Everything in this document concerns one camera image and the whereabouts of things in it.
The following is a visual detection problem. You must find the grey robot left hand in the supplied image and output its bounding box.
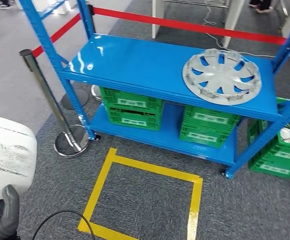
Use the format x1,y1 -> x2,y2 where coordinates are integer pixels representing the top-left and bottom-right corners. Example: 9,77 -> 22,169
0,184 -> 20,226

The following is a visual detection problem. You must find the white plastic car part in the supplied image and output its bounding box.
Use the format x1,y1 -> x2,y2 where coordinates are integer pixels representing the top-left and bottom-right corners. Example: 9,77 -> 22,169
0,112 -> 38,202

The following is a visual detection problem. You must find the blue metal shelf rack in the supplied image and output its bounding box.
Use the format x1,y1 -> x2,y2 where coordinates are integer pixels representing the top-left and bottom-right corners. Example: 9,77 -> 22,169
18,0 -> 290,180

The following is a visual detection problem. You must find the green plastic crate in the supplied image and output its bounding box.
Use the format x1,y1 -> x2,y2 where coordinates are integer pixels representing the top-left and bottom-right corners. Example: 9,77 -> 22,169
181,105 -> 242,135
104,105 -> 162,132
248,155 -> 290,180
247,96 -> 290,166
99,86 -> 165,115
178,124 -> 233,149

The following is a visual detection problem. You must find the red barrier belt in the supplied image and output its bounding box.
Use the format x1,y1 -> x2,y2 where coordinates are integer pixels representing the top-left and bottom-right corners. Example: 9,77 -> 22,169
92,6 -> 290,49
32,13 -> 82,59

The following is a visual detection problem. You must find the white plinth with light strips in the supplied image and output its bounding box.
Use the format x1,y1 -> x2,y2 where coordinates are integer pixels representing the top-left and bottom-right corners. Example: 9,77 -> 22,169
14,0 -> 79,16

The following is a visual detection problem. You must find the grey plastic hubcap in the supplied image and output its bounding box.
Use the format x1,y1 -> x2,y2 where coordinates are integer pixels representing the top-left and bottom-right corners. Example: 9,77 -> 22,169
181,48 -> 263,107

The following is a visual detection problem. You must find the white power adapter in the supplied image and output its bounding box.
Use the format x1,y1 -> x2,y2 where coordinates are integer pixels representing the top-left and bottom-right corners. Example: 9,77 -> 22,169
279,127 -> 290,144

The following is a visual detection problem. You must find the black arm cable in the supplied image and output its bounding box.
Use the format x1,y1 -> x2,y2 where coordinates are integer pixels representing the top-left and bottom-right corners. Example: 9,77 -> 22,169
32,209 -> 96,240

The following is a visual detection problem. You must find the chrome stanchion post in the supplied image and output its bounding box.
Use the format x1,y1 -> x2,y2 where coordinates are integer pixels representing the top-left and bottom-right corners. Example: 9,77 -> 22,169
19,48 -> 90,159
87,3 -> 103,102

